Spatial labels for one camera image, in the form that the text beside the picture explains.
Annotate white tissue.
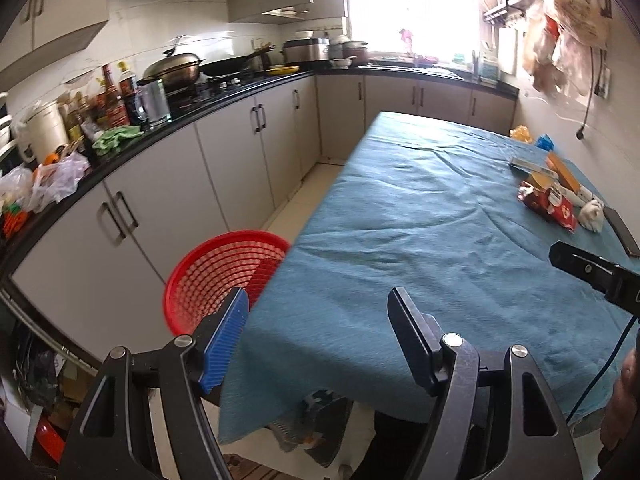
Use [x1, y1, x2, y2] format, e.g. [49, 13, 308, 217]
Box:
[577, 199, 606, 233]

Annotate white cutting board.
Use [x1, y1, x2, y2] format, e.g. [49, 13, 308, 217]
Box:
[499, 27, 518, 76]

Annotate black power cable with plug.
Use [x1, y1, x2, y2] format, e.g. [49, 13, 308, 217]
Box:
[575, 45, 601, 141]

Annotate dark pot with lid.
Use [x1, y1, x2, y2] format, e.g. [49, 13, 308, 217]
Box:
[342, 40, 371, 66]

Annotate black kitchen countertop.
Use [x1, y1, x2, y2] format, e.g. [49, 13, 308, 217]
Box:
[0, 62, 520, 271]

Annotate black phone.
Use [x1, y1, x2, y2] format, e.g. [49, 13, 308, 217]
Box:
[602, 207, 640, 257]

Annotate blue tablecloth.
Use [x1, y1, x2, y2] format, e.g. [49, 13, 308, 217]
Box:
[217, 110, 640, 443]

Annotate orange box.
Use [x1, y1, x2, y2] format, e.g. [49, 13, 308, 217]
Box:
[545, 152, 583, 196]

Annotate steel wok with lid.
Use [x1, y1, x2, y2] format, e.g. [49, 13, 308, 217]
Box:
[137, 50, 206, 88]

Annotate person's right hand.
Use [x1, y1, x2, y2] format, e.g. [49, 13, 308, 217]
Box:
[600, 345, 640, 453]

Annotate dark cloth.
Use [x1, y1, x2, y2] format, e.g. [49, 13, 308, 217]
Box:
[350, 407, 436, 480]

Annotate clutter of boxes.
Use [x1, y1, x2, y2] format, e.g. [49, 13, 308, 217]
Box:
[0, 310, 96, 463]

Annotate dark sauce bottle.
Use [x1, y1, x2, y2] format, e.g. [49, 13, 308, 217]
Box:
[117, 62, 146, 126]

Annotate blue and white box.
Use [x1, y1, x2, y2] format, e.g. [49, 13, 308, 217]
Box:
[477, 52, 501, 83]

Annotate clear plastic bag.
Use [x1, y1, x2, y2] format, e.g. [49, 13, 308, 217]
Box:
[30, 152, 91, 211]

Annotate white plastic bag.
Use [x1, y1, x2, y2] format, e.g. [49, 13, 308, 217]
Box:
[0, 165, 36, 216]

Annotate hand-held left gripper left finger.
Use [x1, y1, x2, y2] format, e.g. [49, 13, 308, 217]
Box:
[57, 287, 251, 480]

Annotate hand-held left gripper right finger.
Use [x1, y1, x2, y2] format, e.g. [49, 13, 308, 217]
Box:
[387, 287, 583, 480]

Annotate cluster of condiment bottles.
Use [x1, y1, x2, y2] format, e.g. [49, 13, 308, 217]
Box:
[57, 89, 103, 142]

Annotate green cloth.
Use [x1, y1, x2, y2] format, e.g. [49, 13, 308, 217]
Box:
[91, 126, 143, 156]

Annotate metal wall rack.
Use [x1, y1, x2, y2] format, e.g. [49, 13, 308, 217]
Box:
[482, 0, 546, 24]

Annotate white plastic bucket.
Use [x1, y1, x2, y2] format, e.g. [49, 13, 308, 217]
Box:
[22, 100, 71, 163]

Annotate white plastic bottle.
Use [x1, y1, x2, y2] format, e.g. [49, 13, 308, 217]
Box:
[561, 187, 593, 209]

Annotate black wok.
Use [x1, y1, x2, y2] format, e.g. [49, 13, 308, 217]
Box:
[200, 45, 276, 78]

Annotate gas stove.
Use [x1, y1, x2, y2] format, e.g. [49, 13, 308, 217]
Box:
[170, 74, 261, 107]

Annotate hanging plastic bags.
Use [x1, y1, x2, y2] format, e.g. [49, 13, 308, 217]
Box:
[522, 0, 613, 93]

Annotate long white box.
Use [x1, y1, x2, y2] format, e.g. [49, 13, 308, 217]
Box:
[510, 156, 556, 174]

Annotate red plastic basket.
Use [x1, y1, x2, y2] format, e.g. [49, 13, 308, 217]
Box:
[164, 230, 292, 336]

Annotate grey kitchen base cabinets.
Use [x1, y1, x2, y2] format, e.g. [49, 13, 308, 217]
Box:
[10, 72, 518, 356]

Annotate silver rice cooker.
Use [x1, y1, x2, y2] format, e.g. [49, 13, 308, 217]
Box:
[282, 37, 331, 66]

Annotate dark patterned bag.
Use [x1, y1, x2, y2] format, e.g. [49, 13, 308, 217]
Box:
[270, 392, 362, 467]

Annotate red snack packet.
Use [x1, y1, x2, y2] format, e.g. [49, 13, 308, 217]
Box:
[517, 180, 578, 233]

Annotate red sauce bottle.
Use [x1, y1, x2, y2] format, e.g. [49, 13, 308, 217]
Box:
[100, 65, 126, 127]

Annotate bright window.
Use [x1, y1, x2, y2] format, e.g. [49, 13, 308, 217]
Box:
[347, 0, 496, 56]

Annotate blue cable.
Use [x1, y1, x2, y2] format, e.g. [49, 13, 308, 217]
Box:
[565, 310, 640, 423]

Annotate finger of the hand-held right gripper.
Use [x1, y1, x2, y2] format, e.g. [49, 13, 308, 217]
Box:
[549, 241, 640, 318]

